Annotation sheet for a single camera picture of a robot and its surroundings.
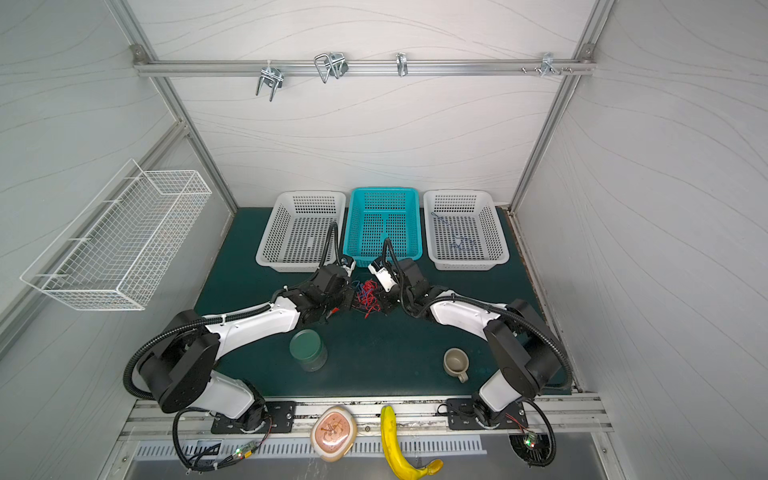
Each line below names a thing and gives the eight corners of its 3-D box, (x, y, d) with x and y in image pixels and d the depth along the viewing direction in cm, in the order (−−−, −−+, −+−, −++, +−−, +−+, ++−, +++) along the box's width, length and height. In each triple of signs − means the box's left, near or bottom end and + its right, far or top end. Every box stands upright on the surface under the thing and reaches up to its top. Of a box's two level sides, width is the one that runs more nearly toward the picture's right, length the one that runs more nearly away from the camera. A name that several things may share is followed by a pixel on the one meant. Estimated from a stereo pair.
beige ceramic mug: (445, 382, 80) (447, 378, 77) (442, 352, 85) (444, 347, 82) (468, 382, 80) (472, 378, 77) (464, 352, 85) (467, 347, 82)
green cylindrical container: (297, 372, 83) (286, 359, 74) (303, 343, 88) (293, 328, 79) (325, 372, 83) (317, 359, 74) (329, 343, 88) (322, 328, 79)
